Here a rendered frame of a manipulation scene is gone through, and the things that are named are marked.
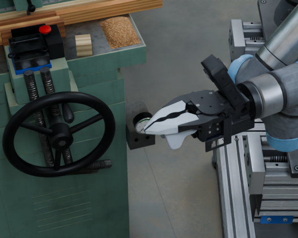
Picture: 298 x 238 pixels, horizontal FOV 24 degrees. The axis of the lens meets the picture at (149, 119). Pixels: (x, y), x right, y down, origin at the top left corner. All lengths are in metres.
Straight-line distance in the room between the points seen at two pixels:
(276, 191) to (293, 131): 0.48
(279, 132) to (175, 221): 1.29
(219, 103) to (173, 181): 1.52
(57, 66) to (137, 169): 1.09
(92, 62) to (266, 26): 0.56
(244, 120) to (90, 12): 0.81
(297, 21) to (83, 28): 0.74
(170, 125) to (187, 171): 1.58
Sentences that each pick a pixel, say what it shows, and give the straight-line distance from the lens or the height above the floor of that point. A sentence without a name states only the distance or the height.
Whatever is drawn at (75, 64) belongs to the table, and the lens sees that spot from 1.84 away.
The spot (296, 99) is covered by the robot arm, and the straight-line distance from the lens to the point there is 1.27.
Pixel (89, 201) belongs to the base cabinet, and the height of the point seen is 0.30.
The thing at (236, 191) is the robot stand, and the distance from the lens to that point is 2.39.
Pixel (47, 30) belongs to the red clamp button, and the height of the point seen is 1.02.
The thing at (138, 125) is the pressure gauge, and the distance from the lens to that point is 1.97.
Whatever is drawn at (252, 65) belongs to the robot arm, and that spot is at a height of 1.16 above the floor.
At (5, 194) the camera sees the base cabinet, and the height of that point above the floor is 0.43.
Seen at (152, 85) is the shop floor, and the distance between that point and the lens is 3.09.
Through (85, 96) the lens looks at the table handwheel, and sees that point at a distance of 1.67.
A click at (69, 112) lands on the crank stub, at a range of 1.63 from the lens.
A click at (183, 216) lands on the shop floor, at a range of 2.60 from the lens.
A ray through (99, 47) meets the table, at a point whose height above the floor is 0.90.
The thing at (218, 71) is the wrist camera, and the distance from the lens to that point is 1.15.
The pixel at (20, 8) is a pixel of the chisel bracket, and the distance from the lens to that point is 1.84.
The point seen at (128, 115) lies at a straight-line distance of 2.06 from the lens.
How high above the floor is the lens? 2.07
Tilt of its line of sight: 45 degrees down
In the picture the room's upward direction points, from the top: straight up
